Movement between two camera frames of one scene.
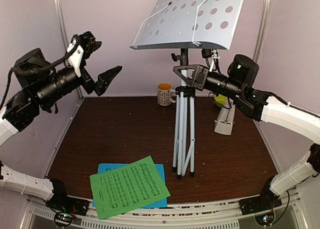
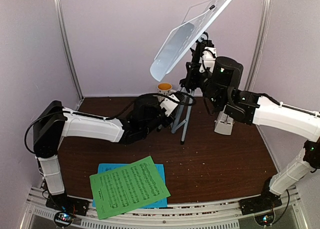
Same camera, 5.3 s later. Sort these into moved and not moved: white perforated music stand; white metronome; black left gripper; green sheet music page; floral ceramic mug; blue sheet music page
Moved: black left gripper; white perforated music stand
Not moved: blue sheet music page; white metronome; floral ceramic mug; green sheet music page
